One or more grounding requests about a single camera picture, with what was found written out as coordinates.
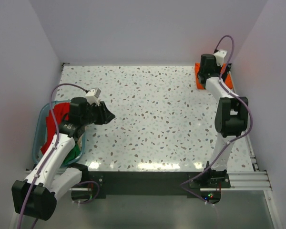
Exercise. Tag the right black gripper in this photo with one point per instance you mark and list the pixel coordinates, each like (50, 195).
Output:
(218, 67)

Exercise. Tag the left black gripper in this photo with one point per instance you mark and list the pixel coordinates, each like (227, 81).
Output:
(105, 115)

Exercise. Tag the orange t shirt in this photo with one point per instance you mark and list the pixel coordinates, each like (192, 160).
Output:
(228, 80)

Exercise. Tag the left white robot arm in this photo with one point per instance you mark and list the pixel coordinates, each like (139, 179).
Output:
(38, 194)

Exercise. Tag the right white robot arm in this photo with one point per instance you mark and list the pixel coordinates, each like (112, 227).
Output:
(231, 117)

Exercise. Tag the red t shirt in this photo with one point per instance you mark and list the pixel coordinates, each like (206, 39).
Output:
(61, 113)

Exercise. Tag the green t shirt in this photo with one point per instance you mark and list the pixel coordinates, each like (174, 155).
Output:
(73, 156)

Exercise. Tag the clear blue plastic bin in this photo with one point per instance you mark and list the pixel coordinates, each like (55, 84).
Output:
(41, 136)

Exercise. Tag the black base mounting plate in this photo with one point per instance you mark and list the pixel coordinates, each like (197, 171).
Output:
(173, 183)

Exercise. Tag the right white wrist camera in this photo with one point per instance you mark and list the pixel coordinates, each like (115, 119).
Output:
(220, 57)

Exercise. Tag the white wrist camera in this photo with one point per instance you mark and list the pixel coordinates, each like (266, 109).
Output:
(92, 96)
(220, 57)

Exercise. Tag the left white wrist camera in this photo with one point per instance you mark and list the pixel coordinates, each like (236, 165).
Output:
(92, 96)

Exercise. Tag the aluminium frame rail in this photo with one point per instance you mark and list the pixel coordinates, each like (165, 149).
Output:
(239, 181)

